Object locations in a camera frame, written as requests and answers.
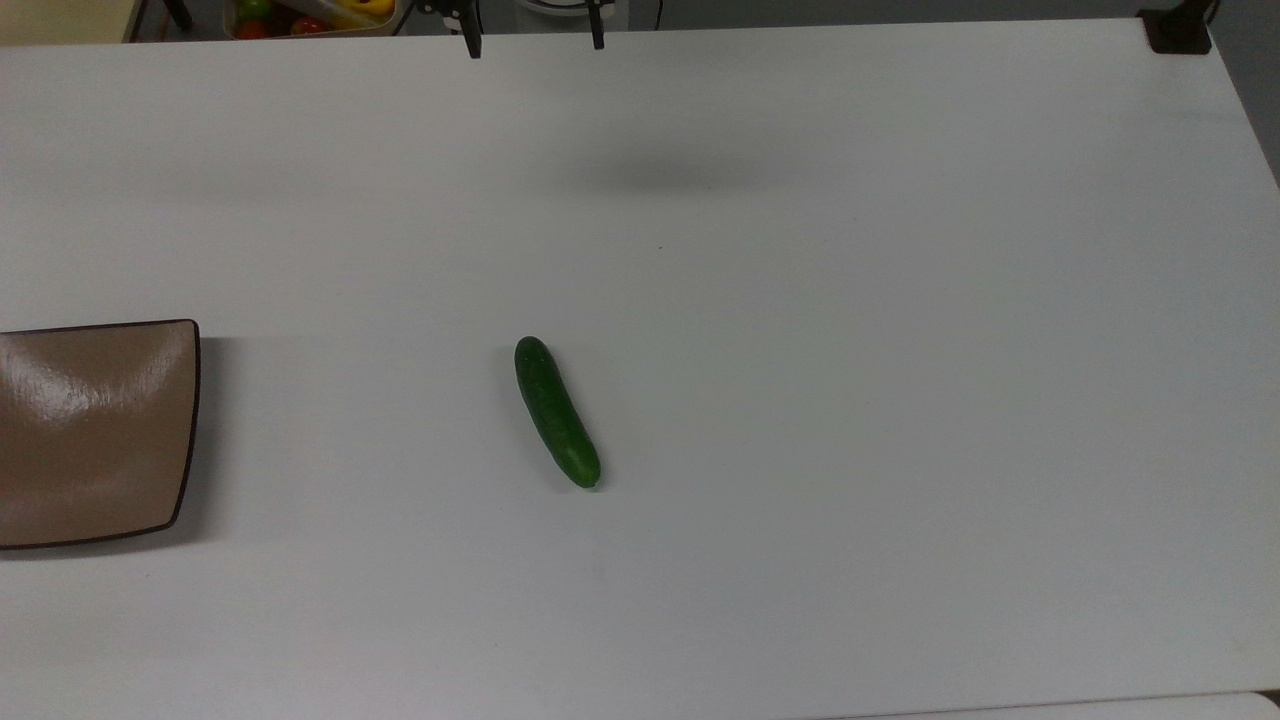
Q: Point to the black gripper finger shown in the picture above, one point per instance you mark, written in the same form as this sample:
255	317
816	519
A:
597	30
471	38

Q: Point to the green cucumber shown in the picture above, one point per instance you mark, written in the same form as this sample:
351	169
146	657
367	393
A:
555	410

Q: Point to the square brown ceramic plate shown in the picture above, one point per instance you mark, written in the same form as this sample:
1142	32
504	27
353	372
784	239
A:
90	430

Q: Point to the beige box of toy fruit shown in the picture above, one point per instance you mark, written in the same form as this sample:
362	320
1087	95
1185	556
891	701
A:
385	28

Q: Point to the yellow toy fruit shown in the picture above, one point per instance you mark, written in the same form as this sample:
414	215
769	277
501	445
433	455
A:
366	10

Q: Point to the red toy tomato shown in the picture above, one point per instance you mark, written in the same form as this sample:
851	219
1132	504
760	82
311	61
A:
251	29
307	25

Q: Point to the green toy fruit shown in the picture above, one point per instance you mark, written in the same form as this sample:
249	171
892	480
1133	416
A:
255	8

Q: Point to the black chair leg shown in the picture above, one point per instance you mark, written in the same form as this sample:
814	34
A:
178	12

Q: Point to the light wooden table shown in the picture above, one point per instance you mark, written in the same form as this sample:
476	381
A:
60	20

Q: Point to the black table clamp mount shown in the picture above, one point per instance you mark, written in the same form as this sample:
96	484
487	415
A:
1178	32

